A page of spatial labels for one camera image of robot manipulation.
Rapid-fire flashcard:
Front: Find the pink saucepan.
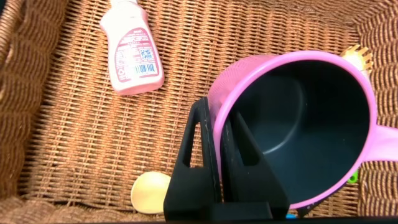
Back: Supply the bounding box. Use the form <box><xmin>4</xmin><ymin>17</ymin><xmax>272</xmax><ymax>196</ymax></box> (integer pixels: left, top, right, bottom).
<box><xmin>206</xmin><ymin>50</ymin><xmax>398</xmax><ymax>211</ymax></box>

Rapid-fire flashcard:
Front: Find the small pink bottle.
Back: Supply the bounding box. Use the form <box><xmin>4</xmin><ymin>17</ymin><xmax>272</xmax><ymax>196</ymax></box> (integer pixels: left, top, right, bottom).
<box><xmin>99</xmin><ymin>0</ymin><xmax>165</xmax><ymax>96</ymax></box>

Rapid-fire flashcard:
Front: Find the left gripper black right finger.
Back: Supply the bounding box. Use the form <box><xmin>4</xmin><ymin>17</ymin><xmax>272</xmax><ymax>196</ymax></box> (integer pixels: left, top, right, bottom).
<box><xmin>220</xmin><ymin>110</ymin><xmax>290</xmax><ymax>218</ymax></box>

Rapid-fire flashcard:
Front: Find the small cream round object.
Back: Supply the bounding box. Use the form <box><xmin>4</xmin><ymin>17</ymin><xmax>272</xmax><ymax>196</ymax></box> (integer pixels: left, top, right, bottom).
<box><xmin>130</xmin><ymin>170</ymin><xmax>172</xmax><ymax>215</ymax></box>

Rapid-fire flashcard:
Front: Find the rectangular wicker basket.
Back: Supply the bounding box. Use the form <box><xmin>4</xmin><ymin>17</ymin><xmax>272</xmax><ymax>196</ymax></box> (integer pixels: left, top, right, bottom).
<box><xmin>0</xmin><ymin>0</ymin><xmax>398</xmax><ymax>222</ymax></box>

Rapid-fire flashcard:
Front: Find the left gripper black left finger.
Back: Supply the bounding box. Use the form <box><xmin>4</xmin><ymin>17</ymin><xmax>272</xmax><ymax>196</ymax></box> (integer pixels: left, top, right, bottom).
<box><xmin>164</xmin><ymin>96</ymin><xmax>223</xmax><ymax>218</ymax></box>

